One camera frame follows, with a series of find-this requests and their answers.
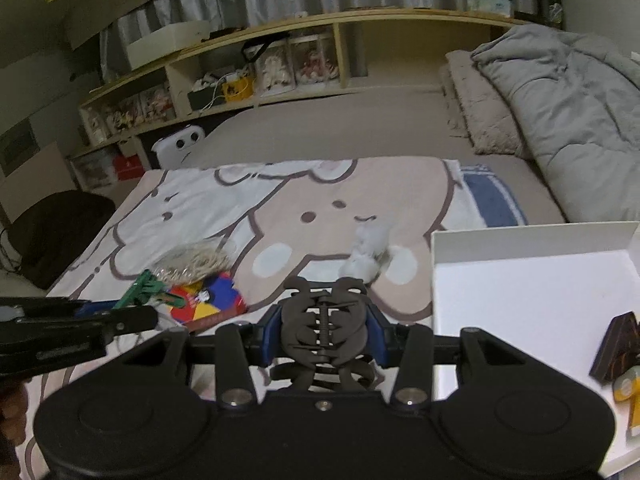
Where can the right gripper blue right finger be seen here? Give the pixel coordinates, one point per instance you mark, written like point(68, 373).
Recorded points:
point(377, 327)

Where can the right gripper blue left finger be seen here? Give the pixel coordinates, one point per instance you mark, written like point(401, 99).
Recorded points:
point(270, 328)

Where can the dark brown hair claw clip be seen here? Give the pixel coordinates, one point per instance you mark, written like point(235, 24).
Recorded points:
point(324, 337)

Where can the red yellow blue card pack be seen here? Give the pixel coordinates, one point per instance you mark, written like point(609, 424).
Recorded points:
point(207, 302)

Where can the white fluffy scrunchie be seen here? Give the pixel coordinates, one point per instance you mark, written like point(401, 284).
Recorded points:
point(369, 251)

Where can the green clip with string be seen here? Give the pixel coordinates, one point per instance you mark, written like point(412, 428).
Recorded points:
point(146, 288)

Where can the white shallow cardboard box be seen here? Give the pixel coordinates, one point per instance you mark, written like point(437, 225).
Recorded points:
point(550, 291)

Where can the person's hand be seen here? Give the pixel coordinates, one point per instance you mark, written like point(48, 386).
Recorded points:
point(14, 407)

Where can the black chair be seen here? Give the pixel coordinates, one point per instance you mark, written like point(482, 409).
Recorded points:
point(50, 235)

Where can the clear bag of rubber bands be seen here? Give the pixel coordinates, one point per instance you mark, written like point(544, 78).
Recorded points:
point(189, 263)

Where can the cartoon bear print blanket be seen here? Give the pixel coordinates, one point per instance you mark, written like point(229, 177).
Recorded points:
point(295, 218)

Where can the red box on low shelf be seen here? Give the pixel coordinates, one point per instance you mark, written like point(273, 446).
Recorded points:
point(128, 168)

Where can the dark brown wooden block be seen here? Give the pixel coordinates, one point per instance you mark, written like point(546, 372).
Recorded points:
point(619, 349)

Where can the beige fuzzy pillow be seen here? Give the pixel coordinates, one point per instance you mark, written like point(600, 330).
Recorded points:
point(476, 110)

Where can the yellow tape roll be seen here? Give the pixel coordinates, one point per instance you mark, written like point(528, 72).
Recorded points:
point(626, 386)

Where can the yellow bucket on shelf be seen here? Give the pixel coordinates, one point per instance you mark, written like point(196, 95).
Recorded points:
point(238, 89)

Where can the doll in clear case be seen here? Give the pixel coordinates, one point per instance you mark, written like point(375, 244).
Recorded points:
point(274, 69)

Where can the red dress doll in case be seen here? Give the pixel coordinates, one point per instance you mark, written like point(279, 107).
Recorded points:
point(314, 60)

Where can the wooden headboard shelf unit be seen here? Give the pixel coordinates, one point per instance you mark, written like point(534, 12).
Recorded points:
point(390, 55)

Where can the grey quilted duvet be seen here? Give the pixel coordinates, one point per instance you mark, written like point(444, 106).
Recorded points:
point(576, 100)

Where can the white box on shelf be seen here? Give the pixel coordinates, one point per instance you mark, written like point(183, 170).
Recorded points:
point(166, 40)

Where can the tissue pack on shelf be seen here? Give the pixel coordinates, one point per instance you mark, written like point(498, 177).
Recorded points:
point(499, 7)

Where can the green glass bottle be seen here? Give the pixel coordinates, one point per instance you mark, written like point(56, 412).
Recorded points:
point(555, 13)

